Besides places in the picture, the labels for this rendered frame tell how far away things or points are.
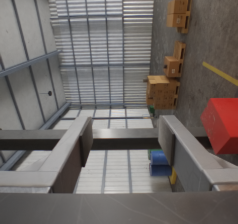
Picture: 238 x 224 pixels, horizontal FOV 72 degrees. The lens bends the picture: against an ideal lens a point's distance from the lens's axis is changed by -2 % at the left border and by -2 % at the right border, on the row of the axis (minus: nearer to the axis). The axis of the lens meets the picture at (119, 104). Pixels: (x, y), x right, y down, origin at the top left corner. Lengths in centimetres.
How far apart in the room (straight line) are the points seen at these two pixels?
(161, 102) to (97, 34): 775
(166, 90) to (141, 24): 714
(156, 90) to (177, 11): 278
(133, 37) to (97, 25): 267
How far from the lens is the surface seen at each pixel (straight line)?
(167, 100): 706
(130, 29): 1293
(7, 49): 1023
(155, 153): 741
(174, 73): 669
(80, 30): 1315
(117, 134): 330
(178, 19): 636
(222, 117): 262
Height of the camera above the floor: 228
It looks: 1 degrees up
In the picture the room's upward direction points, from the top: 91 degrees counter-clockwise
